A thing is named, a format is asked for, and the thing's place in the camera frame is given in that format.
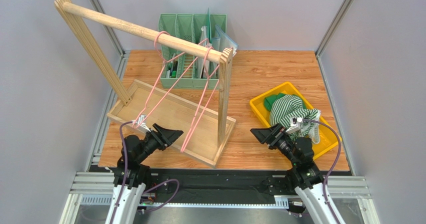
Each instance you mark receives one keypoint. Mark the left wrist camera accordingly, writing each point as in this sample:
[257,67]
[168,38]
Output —
[140,124]

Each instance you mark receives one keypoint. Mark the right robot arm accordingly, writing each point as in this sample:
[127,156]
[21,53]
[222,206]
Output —
[304,177]

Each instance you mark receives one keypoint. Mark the wooden clothes rack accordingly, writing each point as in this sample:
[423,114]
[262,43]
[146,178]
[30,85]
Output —
[208,131]

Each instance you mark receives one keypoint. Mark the green white striped tank top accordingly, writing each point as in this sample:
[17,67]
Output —
[291,106]

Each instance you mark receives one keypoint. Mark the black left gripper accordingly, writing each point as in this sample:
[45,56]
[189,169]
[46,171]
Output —
[164,137]

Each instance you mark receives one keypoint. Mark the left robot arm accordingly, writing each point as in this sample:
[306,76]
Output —
[132,179]

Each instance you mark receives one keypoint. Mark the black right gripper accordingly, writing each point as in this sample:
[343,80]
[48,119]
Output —
[275,138]

